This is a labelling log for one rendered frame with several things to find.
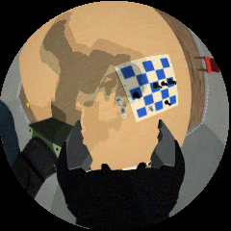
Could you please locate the white pawn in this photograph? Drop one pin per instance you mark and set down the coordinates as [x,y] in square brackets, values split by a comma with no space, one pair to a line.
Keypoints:
[150,108]

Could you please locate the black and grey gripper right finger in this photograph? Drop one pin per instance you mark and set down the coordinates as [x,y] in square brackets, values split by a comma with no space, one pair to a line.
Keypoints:
[167,156]

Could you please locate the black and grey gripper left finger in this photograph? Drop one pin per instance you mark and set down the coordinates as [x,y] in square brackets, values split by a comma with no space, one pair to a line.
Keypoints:
[74,160]

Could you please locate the blue and cream chessboard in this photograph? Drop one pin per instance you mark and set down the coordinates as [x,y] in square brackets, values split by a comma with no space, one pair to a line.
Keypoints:
[140,75]

